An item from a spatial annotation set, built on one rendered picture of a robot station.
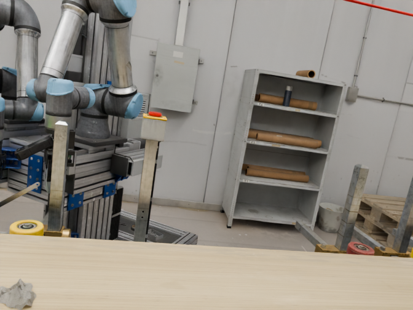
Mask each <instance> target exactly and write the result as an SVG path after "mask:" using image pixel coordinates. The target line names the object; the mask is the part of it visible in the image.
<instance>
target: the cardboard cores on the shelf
mask: <svg viewBox="0 0 413 310"><path fill-rule="evenodd" d="M283 99H284V97H280V96H275V95H268V94H264V93H260V94H256V95H255V99H254V100H255V101H258V102H263V103H270V104H274V105H283ZM289 107H294V108H301V109H309V110H313V111H315V110H316V108H317V102H314V101H306V100H299V99H294V98H291V99H290V103H289ZM248 138H255V139H256V140H259V141H267V142H271V143H279V144H284V145H293V146H301V147H305V148H313V149H317V148H320V147H321V140H314V139H313V138H310V137H303V136H298V135H290V134H286V133H278V132H270V131H265V130H258V129H249V132H248ZM242 170H245V175H247V176H253V177H263V178H273V179H279V180H289V181H299V182H305V183H308V182H309V176H308V175H305V172H300V171H295V170H286V169H278V168H272V167H264V166H259V165H250V164H243V165H242Z"/></svg>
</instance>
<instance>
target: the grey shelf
mask: <svg viewBox="0 0 413 310"><path fill-rule="evenodd" d="M286 86H291V87H293V89H292V94H291V98H294V99H299V100H306V101H314V102H317V108H318V109H317V108H316V110H315V111H313V110H309V109H301V108H294V107H287V106H282V105H274V104H270V103H263V102H258V101H255V100H254V99H255V95H256V94H260V93H264V94H268V95H275V96H280V97H284V96H285V90H286ZM321 88H322V89H321ZM346 88H347V84H343V83H338V82H331V81H325V80H321V79H314V78H309V77H303V76H296V75H292V74H285V73H278V72H274V71H267V70H260V69H250V70H245V75H244V80H243V86H242V93H241V97H240V104H239V107H238V114H237V121H236V125H235V132H234V139H233V143H232V149H231V154H230V160H229V167H228V171H227V178H226V184H225V188H224V195H223V199H222V206H221V210H220V212H221V213H224V211H225V213H226V215H227V217H228V222H227V228H230V229H231V226H232V220H233V218H235V219H243V220H256V221H265V222H271V223H282V224H288V225H296V221H303V222H304V223H305V224H306V225H307V226H311V227H310V229H311V230H312V231H313V229H314V226H315V221H316V217H317V213H318V208H319V204H320V199H321V195H322V191H323V186H324V183H325V178H326V173H327V170H328V165H329V160H330V157H331V152H332V147H333V144H334V139H335V136H336V131H337V126H338V123H339V118H340V113H341V109H342V105H343V101H344V97H345V91H346ZM320 94H321V95H320ZM319 99H320V101H319ZM318 102H319V103H318ZM314 122H315V123H314ZM313 125H314V126H313ZM249 129H258V130H265V131H270V132H278V133H286V134H290V135H298V136H303V137H310V138H313V139H314V140H321V147H320V148H317V149H313V148H305V147H301V146H293V145H284V144H279V143H271V142H267V141H259V140H256V139H255V138H248V132H249ZM312 130H313V131H312ZM311 136H312V137H311ZM306 158H307V160H306ZM243 164H250V165H259V166H264V167H272V168H278V169H286V170H295V171H300V172H305V175H308V176H309V182H308V183H305V182H299V181H289V180H279V179H273V178H263V177H253V176H247V175H245V170H242V165H243ZM304 167H305V168H304ZM299 189H300V190H299ZM298 195H299V196H298ZM296 203H297V204H296Z"/></svg>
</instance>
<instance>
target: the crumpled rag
mask: <svg viewBox="0 0 413 310"><path fill-rule="evenodd" d="M32 287H33V285H32V284H31V283H24V282H23V281H22V280H21V279H19V280H18V282H17V283H16V284H13V285H12V286H11V287H10V288H6V287H3V286H1V287H0V303H4V304H6V306H7V307H10V308H17V309H19V310H22V309H23V307H24V306H25V305H28V306H32V304H33V301H34V299H35V298H36V296H37V295H36V294H35V293H34V292H32V291H31V290H32Z"/></svg>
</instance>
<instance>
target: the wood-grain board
mask: <svg viewBox="0 0 413 310"><path fill-rule="evenodd" d="M19 279H21V280H22V281H23V282H24V283H31V284H32V285H33V287H32V290H31V291H32V292H34V293H35V294H36V295H37V296H36V298H35V299H34V301H33V304H32V306H28V305H25V306H24V307H23V309H22V310H413V258H403V257H392V256H372V255H351V254H340V253H320V252H300V251H289V250H268V249H257V248H237V247H217V246H206V245H185V244H164V243H153V242H133V241H122V240H102V239H81V238H70V237H50V236H29V235H18V234H0V287H1V286H3V287H6V288H10V287H11V286H12V285H13V284H16V283H17V282H18V280H19Z"/></svg>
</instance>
